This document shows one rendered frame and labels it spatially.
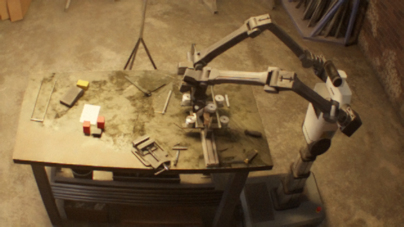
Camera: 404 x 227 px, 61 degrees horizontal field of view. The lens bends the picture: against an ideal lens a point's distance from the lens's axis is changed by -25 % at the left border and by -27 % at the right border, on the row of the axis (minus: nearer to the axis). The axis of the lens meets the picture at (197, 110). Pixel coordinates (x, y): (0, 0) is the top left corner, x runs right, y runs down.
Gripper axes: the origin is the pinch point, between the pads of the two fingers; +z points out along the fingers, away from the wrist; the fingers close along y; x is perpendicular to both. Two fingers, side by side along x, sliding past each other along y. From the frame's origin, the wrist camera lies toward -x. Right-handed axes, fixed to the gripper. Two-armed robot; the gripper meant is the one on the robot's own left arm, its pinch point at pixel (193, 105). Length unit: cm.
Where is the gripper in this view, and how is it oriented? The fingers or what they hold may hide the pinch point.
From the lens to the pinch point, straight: 230.1
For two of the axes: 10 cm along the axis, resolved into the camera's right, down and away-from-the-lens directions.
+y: 1.2, 6.9, -7.1
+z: -3.0, 7.1, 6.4
